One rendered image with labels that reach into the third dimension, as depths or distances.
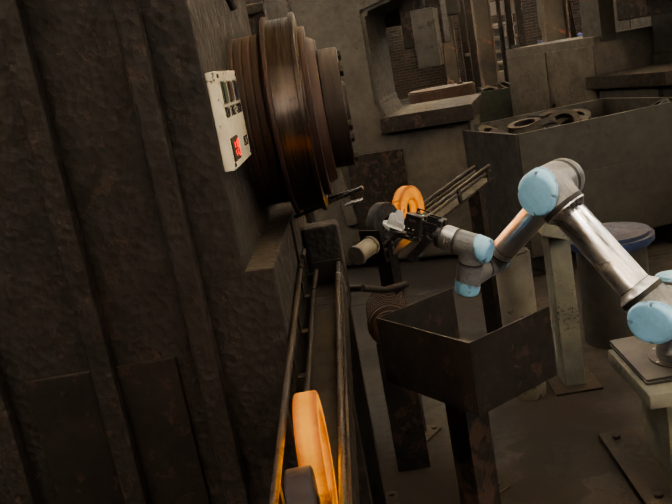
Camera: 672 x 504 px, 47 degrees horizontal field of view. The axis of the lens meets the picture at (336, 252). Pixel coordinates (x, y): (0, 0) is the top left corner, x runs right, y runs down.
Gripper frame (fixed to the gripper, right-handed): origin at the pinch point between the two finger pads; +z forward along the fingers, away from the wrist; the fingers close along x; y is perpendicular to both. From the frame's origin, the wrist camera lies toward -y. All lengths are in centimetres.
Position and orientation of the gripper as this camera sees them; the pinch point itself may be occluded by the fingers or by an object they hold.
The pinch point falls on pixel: (384, 224)
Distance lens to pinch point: 242.2
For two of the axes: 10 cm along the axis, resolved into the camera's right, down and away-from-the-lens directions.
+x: -5.7, 2.9, -7.7
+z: -8.2, -2.9, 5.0
